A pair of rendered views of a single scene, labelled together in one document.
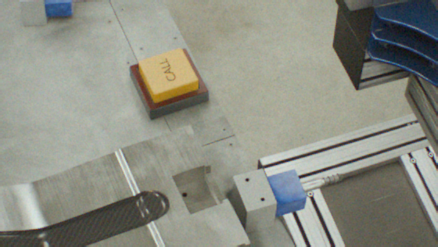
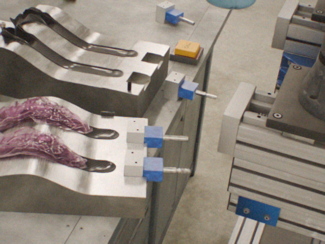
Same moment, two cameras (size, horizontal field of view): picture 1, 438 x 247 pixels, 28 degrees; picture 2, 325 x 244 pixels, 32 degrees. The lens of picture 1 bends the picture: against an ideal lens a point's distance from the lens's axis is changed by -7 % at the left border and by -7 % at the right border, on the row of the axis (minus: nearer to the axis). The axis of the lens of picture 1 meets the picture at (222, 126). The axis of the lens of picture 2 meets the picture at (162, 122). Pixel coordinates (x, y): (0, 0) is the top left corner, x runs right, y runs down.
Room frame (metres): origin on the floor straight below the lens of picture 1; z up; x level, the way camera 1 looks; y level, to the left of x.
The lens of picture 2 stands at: (-0.43, -0.81, 1.58)
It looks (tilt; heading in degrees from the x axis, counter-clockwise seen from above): 35 degrees down; 39
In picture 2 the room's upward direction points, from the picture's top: 5 degrees clockwise
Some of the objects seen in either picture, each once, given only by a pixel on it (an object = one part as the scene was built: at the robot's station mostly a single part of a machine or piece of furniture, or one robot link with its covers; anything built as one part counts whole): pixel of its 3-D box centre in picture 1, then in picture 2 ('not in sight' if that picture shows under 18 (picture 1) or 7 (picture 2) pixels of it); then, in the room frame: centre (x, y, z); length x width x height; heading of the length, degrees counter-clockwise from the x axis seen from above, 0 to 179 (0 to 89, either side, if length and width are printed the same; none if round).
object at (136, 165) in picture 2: not in sight; (157, 169); (0.26, -0.25, 0.86); 0.13 x 0.05 x 0.05; 132
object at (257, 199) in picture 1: (292, 191); (192, 91); (0.58, -0.08, 0.83); 0.13 x 0.05 x 0.05; 110
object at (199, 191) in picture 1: (199, 197); (152, 64); (0.54, 0.02, 0.87); 0.05 x 0.05 x 0.04; 25
